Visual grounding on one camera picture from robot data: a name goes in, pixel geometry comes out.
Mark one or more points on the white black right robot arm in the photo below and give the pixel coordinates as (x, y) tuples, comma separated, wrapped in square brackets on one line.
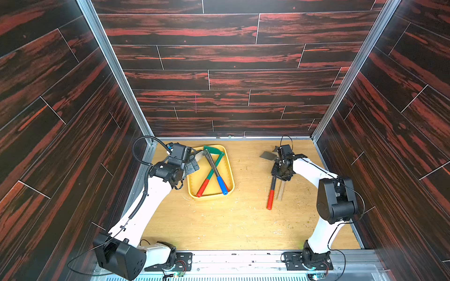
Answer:
[(336, 204)]

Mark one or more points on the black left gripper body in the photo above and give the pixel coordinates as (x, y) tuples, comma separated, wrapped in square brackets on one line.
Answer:
[(189, 168)]

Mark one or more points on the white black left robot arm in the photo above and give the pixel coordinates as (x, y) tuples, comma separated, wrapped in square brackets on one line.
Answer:
[(119, 250)]

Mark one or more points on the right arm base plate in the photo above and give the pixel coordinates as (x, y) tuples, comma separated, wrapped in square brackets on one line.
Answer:
[(307, 260)]

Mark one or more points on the yellow plastic storage tray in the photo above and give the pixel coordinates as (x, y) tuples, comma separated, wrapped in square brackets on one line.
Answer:
[(212, 192)]

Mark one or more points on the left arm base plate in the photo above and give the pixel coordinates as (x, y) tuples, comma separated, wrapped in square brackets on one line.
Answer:
[(180, 262)]

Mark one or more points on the green hoe red grip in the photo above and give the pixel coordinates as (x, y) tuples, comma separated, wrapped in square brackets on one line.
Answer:
[(212, 151)]

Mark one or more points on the dark hoe red grip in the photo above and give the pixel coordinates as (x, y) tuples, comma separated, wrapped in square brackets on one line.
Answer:
[(272, 157)]

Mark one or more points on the steel hoe blue grip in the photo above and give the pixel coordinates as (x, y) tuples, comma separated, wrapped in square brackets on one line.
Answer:
[(221, 182)]

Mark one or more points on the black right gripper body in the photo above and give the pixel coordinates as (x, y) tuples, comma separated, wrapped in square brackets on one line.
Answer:
[(281, 168)]

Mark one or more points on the wooden handle hoe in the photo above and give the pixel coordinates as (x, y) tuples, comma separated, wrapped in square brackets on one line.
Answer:
[(280, 173)]

